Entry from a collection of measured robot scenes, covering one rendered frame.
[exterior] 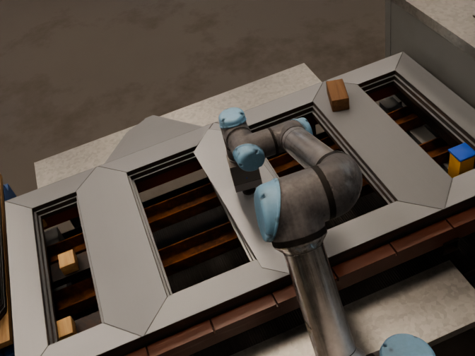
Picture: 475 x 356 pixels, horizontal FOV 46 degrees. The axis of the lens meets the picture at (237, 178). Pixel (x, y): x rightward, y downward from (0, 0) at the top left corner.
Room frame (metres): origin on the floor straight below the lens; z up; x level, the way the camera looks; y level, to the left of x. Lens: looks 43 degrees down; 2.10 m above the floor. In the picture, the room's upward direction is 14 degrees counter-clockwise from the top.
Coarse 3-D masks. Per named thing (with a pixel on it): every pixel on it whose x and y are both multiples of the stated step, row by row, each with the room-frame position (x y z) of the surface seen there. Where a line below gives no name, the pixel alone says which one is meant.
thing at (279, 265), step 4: (276, 260) 0.95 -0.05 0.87; (280, 260) 0.95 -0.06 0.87; (284, 260) 0.94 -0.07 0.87; (268, 264) 0.94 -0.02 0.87; (272, 264) 0.94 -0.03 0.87; (276, 264) 0.94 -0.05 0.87; (280, 264) 0.93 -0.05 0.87; (284, 264) 0.93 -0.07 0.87; (268, 268) 0.93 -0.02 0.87; (272, 268) 0.93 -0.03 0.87; (276, 268) 0.92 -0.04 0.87; (280, 268) 0.92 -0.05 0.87; (284, 268) 0.92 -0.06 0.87; (284, 272) 0.90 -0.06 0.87; (288, 272) 0.90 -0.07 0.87
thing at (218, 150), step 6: (216, 144) 1.50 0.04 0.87; (222, 144) 1.49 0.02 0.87; (204, 150) 1.48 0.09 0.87; (210, 150) 1.48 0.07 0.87; (216, 150) 1.47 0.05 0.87; (222, 150) 1.46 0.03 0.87; (198, 156) 1.46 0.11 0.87; (204, 156) 1.46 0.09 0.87; (210, 156) 1.45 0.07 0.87; (216, 156) 1.44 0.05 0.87; (222, 156) 1.43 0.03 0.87; (204, 162) 1.42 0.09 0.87
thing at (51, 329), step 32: (416, 96) 1.51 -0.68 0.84; (256, 128) 1.56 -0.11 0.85; (448, 128) 1.33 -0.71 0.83; (160, 160) 1.50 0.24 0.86; (192, 160) 1.50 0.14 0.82; (384, 192) 1.11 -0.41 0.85; (416, 224) 0.96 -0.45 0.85; (352, 256) 0.93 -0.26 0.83; (96, 288) 1.03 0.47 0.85; (256, 288) 0.88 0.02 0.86; (192, 320) 0.84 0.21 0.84; (128, 352) 0.81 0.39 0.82
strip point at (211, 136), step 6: (210, 132) 1.58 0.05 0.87; (216, 132) 1.57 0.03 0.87; (204, 138) 1.55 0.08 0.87; (210, 138) 1.54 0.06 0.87; (216, 138) 1.53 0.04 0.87; (222, 138) 1.52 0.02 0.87; (198, 144) 1.53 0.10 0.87; (204, 144) 1.52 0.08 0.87; (210, 144) 1.51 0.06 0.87; (198, 150) 1.49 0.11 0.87
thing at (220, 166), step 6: (210, 162) 1.42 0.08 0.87; (216, 162) 1.41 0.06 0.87; (222, 162) 1.40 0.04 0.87; (204, 168) 1.39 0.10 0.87; (210, 168) 1.39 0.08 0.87; (216, 168) 1.38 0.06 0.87; (222, 168) 1.37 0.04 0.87; (228, 168) 1.36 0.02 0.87; (210, 174) 1.36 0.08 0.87; (216, 174) 1.35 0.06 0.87
